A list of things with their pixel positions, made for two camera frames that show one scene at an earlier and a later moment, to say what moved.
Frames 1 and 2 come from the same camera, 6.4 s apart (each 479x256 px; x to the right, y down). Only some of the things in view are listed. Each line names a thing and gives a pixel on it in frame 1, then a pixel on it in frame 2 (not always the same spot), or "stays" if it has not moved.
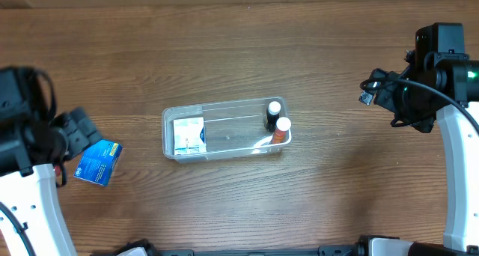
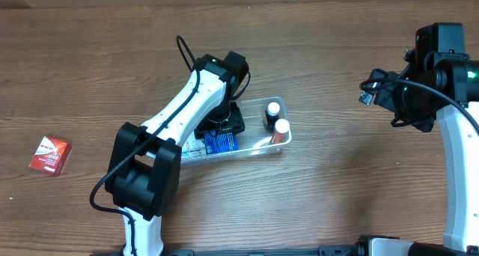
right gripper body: x=410 y=102 stays
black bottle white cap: x=272 y=116 stays
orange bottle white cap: x=281 y=135 stays
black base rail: x=145 y=248 stays
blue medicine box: x=98 y=162 to x=217 y=142
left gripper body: x=80 y=128 to x=223 y=123
